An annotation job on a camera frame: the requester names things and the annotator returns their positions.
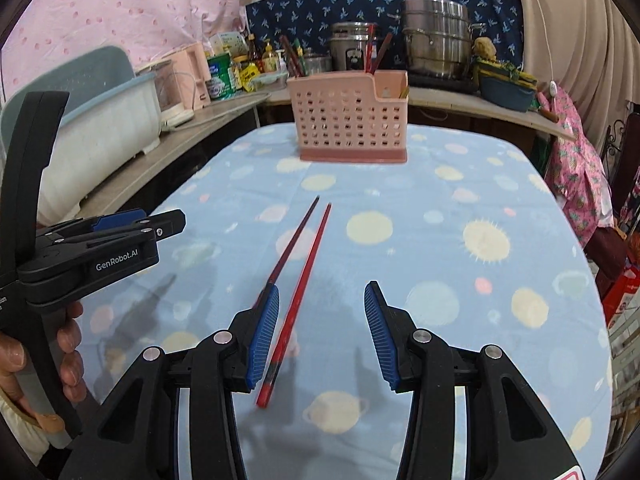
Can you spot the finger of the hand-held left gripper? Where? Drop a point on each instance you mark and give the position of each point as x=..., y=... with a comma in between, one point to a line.
x=117, y=221
x=170, y=225

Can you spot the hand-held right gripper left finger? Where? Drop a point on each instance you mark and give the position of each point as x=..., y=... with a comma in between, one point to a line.
x=260, y=335

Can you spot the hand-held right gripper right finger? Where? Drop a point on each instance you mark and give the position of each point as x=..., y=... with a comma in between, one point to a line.
x=380, y=335

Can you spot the pink perforated utensil basket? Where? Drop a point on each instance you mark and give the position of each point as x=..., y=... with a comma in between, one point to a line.
x=345, y=120

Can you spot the person's left hand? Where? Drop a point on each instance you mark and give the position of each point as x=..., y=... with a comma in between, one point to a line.
x=72, y=370

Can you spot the white plastic tub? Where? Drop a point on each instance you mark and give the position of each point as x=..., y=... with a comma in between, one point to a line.
x=110, y=125

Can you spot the wooden kitchen counter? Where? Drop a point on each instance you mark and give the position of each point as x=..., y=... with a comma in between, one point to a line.
x=200, y=120

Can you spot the pink kitchen appliance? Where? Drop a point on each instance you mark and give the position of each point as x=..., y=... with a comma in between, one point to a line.
x=192, y=75

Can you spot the green tin can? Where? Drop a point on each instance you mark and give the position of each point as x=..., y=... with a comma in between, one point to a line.
x=220, y=80

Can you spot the blue planet print tablecloth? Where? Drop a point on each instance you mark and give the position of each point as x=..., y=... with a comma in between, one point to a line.
x=425, y=185

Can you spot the yellow packet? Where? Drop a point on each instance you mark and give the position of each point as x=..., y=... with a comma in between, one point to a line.
x=250, y=77

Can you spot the clear plastic food container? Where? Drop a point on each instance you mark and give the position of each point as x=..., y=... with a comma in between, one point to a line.
x=270, y=81

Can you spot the white green carton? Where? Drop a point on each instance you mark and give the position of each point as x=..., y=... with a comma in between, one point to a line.
x=227, y=42

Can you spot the yellow bottle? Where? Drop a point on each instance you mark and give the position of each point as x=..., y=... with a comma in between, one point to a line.
x=270, y=60

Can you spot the dark sauce bottle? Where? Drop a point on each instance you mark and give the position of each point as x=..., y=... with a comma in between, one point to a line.
x=254, y=50

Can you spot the pink dotted cloth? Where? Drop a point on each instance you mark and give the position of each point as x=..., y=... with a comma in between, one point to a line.
x=125, y=5

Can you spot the small steel pot with lid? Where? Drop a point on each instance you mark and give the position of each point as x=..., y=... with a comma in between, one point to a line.
x=317, y=64

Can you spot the dark brown cloth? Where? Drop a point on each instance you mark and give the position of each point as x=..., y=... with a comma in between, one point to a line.
x=607, y=255

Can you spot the red cardboard box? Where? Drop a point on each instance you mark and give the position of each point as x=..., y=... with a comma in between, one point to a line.
x=625, y=290

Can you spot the steel rice cooker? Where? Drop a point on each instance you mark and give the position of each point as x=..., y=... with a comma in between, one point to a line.
x=350, y=45

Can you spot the pink floral garment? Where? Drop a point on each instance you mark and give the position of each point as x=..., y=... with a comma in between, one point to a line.
x=575, y=170

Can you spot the navy leaf print cloth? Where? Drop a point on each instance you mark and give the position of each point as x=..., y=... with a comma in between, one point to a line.
x=310, y=10

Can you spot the black induction cooktop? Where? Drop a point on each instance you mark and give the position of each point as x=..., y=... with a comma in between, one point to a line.
x=450, y=85

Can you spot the blue plastic basin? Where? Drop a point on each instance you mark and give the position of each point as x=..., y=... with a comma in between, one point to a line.
x=505, y=94

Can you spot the yellow green cleaning cloth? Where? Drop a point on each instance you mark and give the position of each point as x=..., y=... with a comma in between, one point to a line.
x=505, y=71

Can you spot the large steel steamer pot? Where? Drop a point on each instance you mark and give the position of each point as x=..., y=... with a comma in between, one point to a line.
x=435, y=40

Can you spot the brown sponge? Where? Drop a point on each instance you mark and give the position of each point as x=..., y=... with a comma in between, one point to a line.
x=484, y=47

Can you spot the black iron chair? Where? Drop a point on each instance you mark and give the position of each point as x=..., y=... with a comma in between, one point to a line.
x=612, y=135

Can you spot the beige curtain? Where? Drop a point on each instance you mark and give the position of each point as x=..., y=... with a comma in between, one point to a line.
x=575, y=35

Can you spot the white plastic frame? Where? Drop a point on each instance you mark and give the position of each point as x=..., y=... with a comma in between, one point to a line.
x=625, y=335

